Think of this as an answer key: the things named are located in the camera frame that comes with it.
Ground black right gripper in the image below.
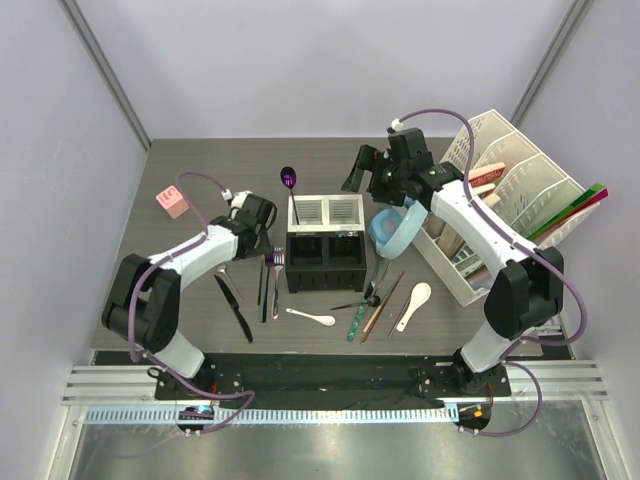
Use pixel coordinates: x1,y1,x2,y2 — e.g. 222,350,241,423
343,144,410,207

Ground teal chopstick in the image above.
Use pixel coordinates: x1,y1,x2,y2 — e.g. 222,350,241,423
257,254,266,306

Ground purple iridescent spoon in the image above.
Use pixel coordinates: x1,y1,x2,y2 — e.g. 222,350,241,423
280,166,300,225

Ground black knife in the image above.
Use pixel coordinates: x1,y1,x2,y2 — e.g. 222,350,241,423
215,275,254,344

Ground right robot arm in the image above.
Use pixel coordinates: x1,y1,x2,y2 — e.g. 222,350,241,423
342,128,564,395

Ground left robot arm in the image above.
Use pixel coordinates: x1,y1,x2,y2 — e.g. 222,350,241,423
101,191,277,399

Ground white slotted utensil caddy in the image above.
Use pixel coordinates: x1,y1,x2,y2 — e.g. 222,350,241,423
287,194,365,234

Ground silver spoon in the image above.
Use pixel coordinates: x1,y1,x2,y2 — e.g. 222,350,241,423
217,264,243,300

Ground light blue headphones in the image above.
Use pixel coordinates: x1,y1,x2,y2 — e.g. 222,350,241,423
367,198,428,260

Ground black slotted utensil caddy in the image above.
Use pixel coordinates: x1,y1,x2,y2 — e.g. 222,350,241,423
285,231,368,294

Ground pink cube power adapter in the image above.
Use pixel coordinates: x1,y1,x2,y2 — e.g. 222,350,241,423
156,185,189,219

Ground rose gold chopstick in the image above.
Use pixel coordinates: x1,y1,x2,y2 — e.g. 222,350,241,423
363,271,405,334

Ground small white ceramic spoon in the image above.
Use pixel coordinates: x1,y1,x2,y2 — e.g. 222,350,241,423
285,308,336,327

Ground red book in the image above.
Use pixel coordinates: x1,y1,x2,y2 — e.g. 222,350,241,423
469,162,506,188

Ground small black spoon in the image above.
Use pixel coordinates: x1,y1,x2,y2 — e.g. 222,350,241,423
332,295,381,311

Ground green patterned chopstick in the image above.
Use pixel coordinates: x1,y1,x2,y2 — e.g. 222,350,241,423
347,306,369,342

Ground large white ceramic spoon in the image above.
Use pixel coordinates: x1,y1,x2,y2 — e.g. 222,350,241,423
395,282,432,332

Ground silver chopstick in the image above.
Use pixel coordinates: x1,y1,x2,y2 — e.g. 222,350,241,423
388,297,410,338

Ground white desk file organizer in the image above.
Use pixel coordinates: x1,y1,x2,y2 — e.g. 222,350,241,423
413,109,585,307

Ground dark brown chopstick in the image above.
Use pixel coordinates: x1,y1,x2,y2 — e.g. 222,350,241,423
360,272,405,345

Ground green and magenta folders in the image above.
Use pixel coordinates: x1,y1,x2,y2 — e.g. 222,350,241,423
527,183,608,240

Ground black mounting base plate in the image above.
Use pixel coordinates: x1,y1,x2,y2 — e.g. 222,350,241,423
92,350,574,401

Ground aluminium frame rail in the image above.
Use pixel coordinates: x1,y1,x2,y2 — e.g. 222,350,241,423
62,361,608,426

